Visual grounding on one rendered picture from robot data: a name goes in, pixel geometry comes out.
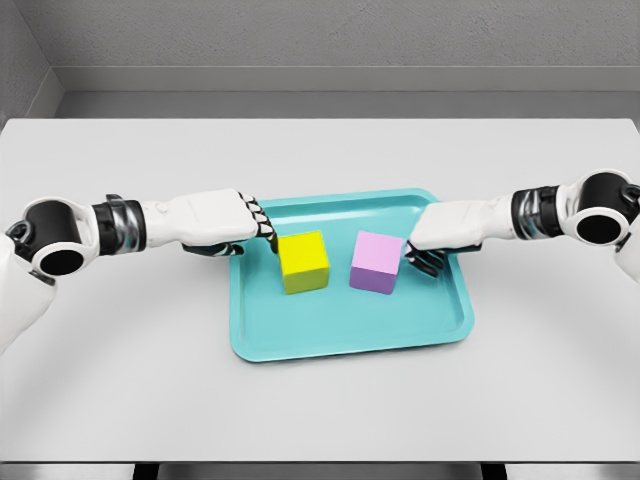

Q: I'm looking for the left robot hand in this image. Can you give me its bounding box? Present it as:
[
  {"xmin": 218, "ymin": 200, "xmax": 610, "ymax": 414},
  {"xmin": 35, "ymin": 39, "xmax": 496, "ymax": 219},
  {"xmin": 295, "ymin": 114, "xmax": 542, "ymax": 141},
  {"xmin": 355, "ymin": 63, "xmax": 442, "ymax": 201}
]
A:
[{"xmin": 174, "ymin": 188, "xmax": 281, "ymax": 259}]

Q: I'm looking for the yellow cube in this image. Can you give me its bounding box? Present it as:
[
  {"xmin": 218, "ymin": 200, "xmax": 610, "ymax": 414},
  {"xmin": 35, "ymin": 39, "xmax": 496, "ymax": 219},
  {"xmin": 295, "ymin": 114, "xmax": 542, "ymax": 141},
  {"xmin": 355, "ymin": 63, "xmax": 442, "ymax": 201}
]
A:
[{"xmin": 277, "ymin": 230, "xmax": 331, "ymax": 295}]

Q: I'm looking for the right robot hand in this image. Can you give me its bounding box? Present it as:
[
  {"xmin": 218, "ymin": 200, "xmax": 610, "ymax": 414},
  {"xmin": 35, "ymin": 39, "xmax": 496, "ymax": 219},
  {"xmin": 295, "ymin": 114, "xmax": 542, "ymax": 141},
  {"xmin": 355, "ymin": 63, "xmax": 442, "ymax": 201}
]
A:
[{"xmin": 403, "ymin": 200, "xmax": 485, "ymax": 278}]

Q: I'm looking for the teal tray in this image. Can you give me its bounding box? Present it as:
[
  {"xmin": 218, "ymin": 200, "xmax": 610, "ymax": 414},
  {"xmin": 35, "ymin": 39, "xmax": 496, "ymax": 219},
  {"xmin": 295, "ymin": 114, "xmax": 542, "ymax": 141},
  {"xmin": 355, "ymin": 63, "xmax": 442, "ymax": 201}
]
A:
[{"xmin": 229, "ymin": 187, "xmax": 476, "ymax": 365}]

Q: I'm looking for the pink cube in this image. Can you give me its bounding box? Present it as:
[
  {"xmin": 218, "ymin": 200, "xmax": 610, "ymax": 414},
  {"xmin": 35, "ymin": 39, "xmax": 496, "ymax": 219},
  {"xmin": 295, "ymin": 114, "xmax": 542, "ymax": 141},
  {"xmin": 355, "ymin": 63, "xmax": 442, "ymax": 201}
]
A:
[{"xmin": 348, "ymin": 230, "xmax": 406, "ymax": 298}]

